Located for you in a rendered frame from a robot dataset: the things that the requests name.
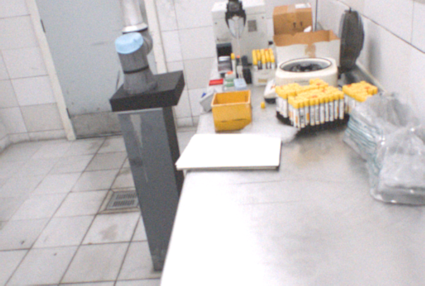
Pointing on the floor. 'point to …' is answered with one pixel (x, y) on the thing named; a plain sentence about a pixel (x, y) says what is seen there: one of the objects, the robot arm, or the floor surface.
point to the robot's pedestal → (154, 173)
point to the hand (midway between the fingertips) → (237, 36)
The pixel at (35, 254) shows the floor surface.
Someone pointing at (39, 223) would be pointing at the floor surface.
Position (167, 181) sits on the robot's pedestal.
